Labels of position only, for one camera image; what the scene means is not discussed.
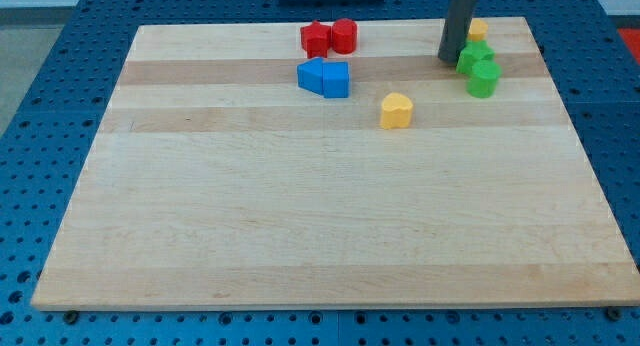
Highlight yellow heart block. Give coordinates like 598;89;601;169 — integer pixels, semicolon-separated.
380;92;414;129

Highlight yellow hexagon block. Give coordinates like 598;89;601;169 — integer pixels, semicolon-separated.
467;18;489;42

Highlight blue block right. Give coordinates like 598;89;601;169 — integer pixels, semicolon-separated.
322;62;350;98

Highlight blue pentagon block left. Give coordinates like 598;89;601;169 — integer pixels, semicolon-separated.
296;57;323;95

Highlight wooden board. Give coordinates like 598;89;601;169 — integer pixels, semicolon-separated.
32;17;639;311

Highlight red star block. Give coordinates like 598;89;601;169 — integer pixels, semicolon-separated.
300;20;331;59

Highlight red cylinder block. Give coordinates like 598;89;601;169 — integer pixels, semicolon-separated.
331;18;358;54

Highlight green cylinder block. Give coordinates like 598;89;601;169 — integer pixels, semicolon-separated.
466;60;502;98

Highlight green star block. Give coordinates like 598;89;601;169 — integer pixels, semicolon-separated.
456;40;495;75

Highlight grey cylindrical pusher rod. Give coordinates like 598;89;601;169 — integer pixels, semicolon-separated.
437;0;477;65

